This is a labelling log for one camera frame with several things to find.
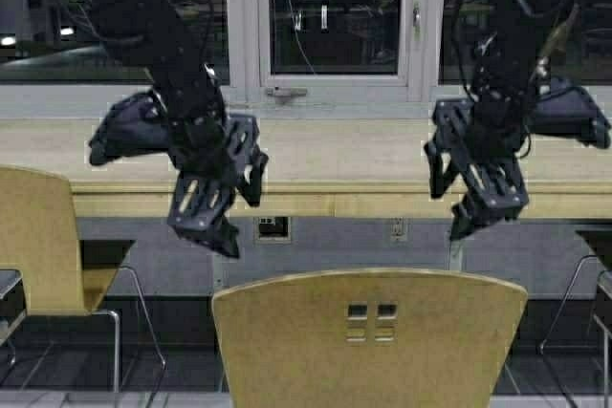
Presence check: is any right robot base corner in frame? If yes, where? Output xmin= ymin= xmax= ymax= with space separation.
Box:
xmin=593 ymin=271 xmax=611 ymax=334

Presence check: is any yellow wooden chair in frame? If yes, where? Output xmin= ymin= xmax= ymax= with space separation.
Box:
xmin=211 ymin=268 xmax=528 ymax=407
xmin=1 ymin=164 xmax=144 ymax=393

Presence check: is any wall power outlet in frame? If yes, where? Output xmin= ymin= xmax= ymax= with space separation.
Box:
xmin=390 ymin=218 xmax=409 ymax=243

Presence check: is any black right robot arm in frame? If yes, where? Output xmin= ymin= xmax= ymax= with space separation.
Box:
xmin=424 ymin=0 xmax=611 ymax=242

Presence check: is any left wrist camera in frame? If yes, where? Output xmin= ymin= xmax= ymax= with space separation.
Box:
xmin=88 ymin=88 xmax=169 ymax=166

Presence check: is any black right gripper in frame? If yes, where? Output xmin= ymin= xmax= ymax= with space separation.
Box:
xmin=424 ymin=98 xmax=529 ymax=242

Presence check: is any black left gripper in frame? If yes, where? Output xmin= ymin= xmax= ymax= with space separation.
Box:
xmin=167 ymin=113 xmax=269 ymax=258

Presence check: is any wall data port plate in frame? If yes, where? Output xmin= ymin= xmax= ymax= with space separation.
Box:
xmin=254 ymin=216 xmax=292 ymax=243

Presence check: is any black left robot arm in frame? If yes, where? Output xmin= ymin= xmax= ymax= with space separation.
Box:
xmin=70 ymin=0 xmax=269 ymax=259

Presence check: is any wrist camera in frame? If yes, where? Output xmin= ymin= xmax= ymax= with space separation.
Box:
xmin=88 ymin=88 xmax=169 ymax=166
xmin=527 ymin=76 xmax=611 ymax=150

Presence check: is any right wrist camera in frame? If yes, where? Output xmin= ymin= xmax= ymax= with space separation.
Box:
xmin=527 ymin=76 xmax=611 ymax=150

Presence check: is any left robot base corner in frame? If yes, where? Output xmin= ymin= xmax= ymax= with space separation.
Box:
xmin=1 ymin=269 xmax=26 ymax=332

